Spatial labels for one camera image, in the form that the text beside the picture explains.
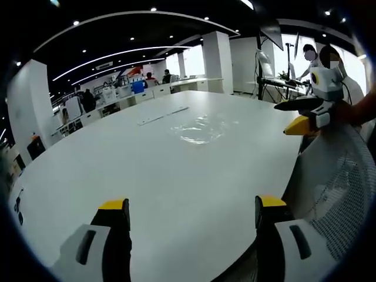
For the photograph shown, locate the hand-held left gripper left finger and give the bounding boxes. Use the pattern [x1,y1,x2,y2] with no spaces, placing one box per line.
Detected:
[50,198,132,282]

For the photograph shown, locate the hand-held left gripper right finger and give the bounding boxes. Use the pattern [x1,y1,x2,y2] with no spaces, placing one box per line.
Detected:
[254,194,334,282]

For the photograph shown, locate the pile of clear food packaging bags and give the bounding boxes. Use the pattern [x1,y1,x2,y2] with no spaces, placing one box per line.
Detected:
[168,113,233,145]

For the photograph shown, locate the desk with equipment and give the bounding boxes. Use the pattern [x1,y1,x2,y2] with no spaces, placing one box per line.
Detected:
[257,75,311,99]

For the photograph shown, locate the white mesh office chair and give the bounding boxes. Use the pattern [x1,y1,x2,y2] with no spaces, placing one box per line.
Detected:
[281,122,376,282]

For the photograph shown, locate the black screen on stand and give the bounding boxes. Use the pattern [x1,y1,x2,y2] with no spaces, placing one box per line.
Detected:
[256,19,285,100]

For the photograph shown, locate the row of white desks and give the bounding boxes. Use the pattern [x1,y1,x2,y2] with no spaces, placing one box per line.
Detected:
[51,76,226,139]

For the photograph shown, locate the blue box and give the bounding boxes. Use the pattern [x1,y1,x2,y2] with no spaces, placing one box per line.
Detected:
[131,80,147,95]

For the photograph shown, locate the black cable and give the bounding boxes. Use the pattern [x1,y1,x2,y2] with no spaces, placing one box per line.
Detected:
[340,76,354,104]

